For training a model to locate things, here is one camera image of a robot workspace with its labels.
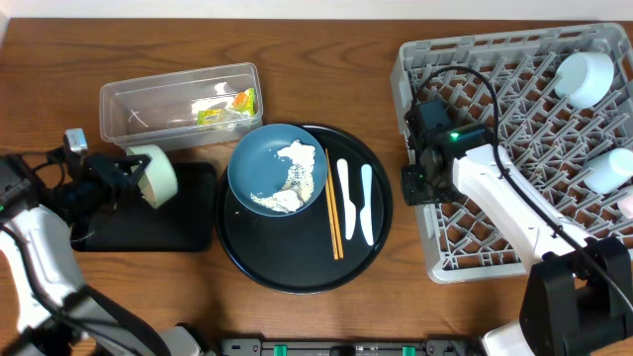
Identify black round tray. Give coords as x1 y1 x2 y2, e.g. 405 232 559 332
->
216 125 394 294

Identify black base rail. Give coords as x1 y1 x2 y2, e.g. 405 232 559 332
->
217 338 486 356

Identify white plastic knife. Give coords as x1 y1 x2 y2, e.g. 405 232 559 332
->
359 164 374 246
336 158 356 240

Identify pale green bowl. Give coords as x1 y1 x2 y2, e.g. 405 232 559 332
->
126 144 178 209

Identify pink cup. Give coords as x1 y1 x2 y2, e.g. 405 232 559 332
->
616 186 633 220

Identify black square mat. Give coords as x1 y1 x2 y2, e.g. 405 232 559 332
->
70 162 217 252

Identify grey dishwasher rack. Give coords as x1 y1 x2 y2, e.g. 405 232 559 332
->
390 22 633 285

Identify green orange snack wrapper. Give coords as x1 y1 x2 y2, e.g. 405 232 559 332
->
196 88 255 130

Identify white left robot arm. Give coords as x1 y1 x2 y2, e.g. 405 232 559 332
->
1 148 211 355

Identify wooden chopstick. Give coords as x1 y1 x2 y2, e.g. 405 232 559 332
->
329 160 344 260
324 149 340 260

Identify crumpled white napkin waste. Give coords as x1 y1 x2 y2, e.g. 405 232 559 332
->
250 139 316 214

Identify small white cup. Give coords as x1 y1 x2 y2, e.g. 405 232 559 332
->
584 147 633 194

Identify clear plastic bin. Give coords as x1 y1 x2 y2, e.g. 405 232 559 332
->
100 62 263 151

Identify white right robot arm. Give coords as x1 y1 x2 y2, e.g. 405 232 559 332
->
402 142 632 355

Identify dark blue plate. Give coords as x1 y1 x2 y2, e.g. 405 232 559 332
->
227 124 327 218

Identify light blue saucer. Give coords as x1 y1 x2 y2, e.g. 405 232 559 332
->
554 52 614 110

